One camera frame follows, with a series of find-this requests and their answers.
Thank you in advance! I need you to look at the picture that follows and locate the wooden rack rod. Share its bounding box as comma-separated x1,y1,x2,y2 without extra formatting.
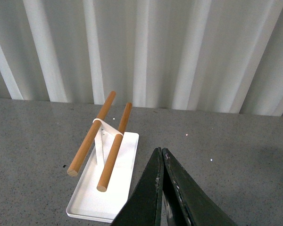
67,91,116,177
97,102,132,192

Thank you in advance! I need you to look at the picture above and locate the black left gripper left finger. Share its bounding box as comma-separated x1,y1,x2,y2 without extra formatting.
111,147,164,226

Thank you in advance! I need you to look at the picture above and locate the white towel rack stand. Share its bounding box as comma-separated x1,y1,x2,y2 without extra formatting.
66,118,139,223

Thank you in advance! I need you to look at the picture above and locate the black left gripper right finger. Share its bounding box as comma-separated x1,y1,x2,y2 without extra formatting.
162,148,237,226

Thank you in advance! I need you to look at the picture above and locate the right wooden rack rod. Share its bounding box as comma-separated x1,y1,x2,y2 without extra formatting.
97,102,132,192

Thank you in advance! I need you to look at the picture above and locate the left wooden rack rod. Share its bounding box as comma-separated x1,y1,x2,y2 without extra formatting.
67,91,116,177

